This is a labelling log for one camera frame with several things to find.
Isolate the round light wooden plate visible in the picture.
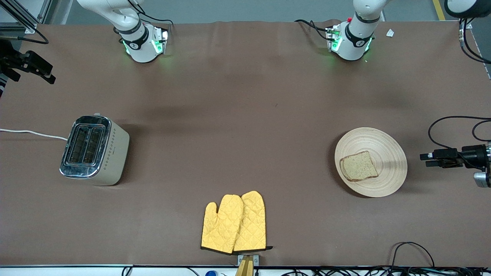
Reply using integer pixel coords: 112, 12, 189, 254
334, 127, 408, 198

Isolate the toast slice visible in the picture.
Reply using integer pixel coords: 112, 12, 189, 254
339, 151, 379, 182

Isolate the chrome two-slot toaster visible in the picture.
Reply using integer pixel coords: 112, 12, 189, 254
59, 113, 130, 186

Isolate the yellow quilted oven mitt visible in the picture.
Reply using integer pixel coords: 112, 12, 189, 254
233, 191, 274, 252
201, 194, 245, 254

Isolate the brown table cover sheet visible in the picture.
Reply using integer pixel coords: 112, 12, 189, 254
0, 19, 491, 268

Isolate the wooden stick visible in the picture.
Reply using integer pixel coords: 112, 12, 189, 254
235, 256, 254, 276

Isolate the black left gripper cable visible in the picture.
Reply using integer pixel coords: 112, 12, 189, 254
472, 120, 491, 142
428, 116, 491, 150

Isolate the aluminium frame profile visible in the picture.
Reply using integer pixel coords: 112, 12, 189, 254
0, 0, 52, 32

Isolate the black cable at frame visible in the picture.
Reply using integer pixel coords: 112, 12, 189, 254
0, 23, 49, 45

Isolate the white toaster power cable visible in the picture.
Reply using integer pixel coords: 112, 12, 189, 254
0, 128, 69, 141

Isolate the black arched cable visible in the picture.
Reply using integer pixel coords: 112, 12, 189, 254
390, 241, 436, 269

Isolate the black cable with connectors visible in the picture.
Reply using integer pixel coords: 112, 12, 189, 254
458, 17, 491, 64

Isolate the black right arm base cable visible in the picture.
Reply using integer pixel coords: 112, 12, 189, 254
127, 0, 174, 28

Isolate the black arm base cable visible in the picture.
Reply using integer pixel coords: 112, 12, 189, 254
127, 0, 174, 28
295, 19, 331, 42

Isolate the black cable bundle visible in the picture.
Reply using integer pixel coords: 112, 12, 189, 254
280, 266, 491, 276

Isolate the black left arm base cable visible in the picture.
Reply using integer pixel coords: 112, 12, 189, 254
295, 19, 331, 42

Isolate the grey metal bracket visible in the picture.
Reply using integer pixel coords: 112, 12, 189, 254
237, 254, 260, 266

